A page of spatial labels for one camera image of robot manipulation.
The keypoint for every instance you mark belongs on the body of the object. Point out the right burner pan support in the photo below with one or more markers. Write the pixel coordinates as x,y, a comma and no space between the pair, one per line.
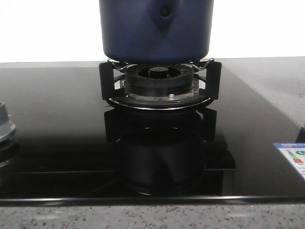
205,90

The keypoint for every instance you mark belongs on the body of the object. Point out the right black gas burner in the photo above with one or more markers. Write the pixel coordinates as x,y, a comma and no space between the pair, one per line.
153,80

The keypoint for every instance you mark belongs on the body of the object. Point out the energy rating label sticker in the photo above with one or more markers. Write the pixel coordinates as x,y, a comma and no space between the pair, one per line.
295,155

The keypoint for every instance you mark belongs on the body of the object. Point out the black glass gas cooktop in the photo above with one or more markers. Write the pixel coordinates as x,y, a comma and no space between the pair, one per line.
72,148

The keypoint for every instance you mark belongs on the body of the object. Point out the silver right stove knob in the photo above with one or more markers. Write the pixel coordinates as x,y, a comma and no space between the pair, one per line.
7,128

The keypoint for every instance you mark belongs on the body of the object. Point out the blue saucepan with handle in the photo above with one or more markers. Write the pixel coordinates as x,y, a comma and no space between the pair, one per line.
156,31

